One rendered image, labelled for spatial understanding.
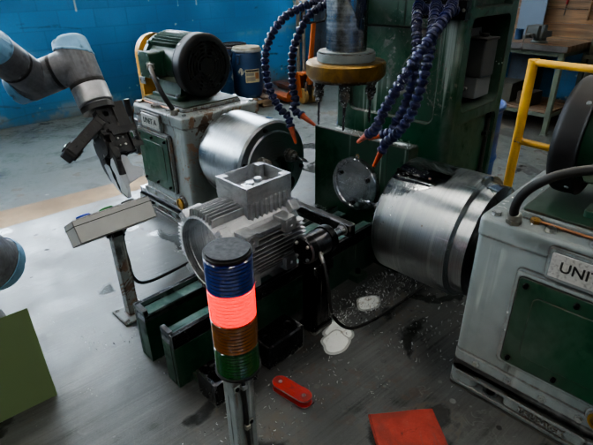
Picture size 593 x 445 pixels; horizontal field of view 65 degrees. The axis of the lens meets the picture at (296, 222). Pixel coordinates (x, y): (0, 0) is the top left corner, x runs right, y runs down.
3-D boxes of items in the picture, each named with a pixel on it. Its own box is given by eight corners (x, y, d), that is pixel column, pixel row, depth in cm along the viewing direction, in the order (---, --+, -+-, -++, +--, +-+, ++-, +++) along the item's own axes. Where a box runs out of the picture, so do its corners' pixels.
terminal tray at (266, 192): (259, 190, 107) (258, 161, 104) (293, 204, 100) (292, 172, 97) (217, 207, 99) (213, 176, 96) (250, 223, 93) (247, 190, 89)
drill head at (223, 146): (237, 167, 164) (232, 94, 153) (314, 197, 141) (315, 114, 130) (176, 188, 149) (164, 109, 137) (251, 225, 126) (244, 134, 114)
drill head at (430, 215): (399, 230, 122) (408, 136, 111) (567, 295, 97) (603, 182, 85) (336, 267, 107) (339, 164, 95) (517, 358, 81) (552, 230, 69)
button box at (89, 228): (146, 221, 109) (137, 199, 109) (157, 215, 104) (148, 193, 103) (72, 249, 99) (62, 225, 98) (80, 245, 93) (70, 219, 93)
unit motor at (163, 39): (187, 145, 177) (172, 24, 158) (243, 165, 157) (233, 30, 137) (124, 162, 162) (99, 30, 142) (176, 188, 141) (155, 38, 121)
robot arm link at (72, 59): (56, 51, 106) (92, 37, 106) (77, 97, 107) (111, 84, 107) (39, 41, 98) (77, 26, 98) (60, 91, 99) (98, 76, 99)
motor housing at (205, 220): (251, 242, 117) (247, 170, 108) (307, 272, 105) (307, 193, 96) (183, 275, 104) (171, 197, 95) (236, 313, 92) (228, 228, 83)
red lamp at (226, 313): (236, 293, 64) (234, 266, 62) (266, 313, 61) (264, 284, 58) (200, 313, 61) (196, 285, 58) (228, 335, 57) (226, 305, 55)
